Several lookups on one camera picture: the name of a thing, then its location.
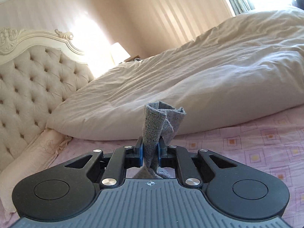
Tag grey tweed pants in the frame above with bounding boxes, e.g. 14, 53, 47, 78
134, 101, 186, 179

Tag cream pillow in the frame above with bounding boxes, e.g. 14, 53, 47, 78
1, 129, 72, 214

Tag pink patterned bed sheet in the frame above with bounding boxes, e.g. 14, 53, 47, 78
1, 107, 303, 227

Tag white table lamp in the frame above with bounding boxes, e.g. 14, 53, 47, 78
110, 42, 130, 64

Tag cream duvet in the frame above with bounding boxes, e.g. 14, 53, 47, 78
46, 7, 303, 141

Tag tufted cream headboard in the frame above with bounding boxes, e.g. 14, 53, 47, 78
1, 27, 94, 169

